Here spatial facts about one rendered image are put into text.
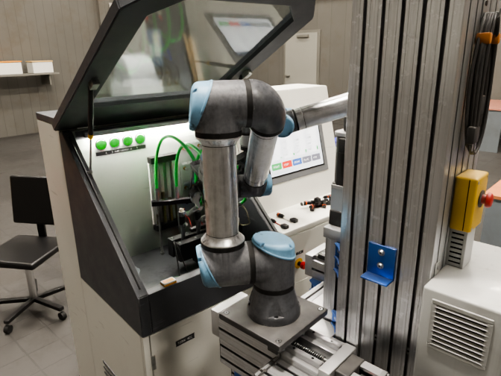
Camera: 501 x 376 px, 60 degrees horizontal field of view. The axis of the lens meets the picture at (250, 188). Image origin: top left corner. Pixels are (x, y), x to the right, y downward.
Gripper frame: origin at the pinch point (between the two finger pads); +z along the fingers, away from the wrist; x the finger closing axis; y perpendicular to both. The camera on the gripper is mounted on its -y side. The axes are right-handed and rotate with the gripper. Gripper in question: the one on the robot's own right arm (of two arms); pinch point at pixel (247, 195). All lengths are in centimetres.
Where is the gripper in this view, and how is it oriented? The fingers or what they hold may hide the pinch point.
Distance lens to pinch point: 166.1
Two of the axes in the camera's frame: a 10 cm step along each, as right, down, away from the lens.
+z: 0.2, 9.5, 3.1
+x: 7.5, -2.1, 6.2
